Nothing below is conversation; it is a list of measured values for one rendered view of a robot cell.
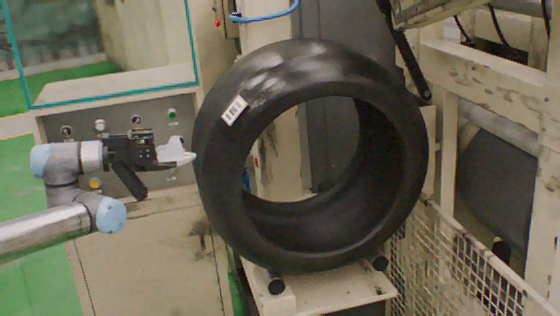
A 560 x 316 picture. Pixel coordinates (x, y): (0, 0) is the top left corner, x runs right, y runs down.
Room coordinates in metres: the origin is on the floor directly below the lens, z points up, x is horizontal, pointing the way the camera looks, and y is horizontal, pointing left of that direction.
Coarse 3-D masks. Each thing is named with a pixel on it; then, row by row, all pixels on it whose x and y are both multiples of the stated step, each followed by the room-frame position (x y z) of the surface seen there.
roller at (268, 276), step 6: (264, 270) 1.19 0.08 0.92; (264, 276) 1.17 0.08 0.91; (270, 276) 1.15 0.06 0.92; (276, 276) 1.15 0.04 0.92; (270, 282) 1.13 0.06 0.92; (276, 282) 1.13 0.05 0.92; (282, 282) 1.14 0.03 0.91; (270, 288) 1.13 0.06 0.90; (276, 288) 1.13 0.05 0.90; (282, 288) 1.13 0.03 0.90; (276, 294) 1.13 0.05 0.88
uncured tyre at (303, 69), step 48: (288, 48) 1.26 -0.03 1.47; (336, 48) 1.24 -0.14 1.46; (288, 96) 1.13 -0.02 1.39; (384, 96) 1.18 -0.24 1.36; (192, 144) 1.29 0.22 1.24; (240, 144) 1.10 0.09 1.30; (384, 144) 1.44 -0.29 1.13; (240, 192) 1.10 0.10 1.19; (336, 192) 1.44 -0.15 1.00; (384, 192) 1.36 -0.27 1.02; (240, 240) 1.10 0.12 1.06; (288, 240) 1.33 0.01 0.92; (336, 240) 1.30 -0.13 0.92; (384, 240) 1.18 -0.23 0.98
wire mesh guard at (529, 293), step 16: (416, 208) 1.41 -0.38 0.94; (432, 208) 1.30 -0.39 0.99; (448, 224) 1.21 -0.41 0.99; (464, 240) 1.14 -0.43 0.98; (464, 256) 1.15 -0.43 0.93; (496, 256) 1.03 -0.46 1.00; (512, 272) 0.97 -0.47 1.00; (400, 288) 1.51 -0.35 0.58; (432, 288) 1.29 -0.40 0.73; (448, 288) 1.21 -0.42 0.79; (528, 288) 0.91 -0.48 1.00; (432, 304) 1.29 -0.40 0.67; (448, 304) 1.20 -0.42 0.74; (544, 304) 0.85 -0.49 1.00
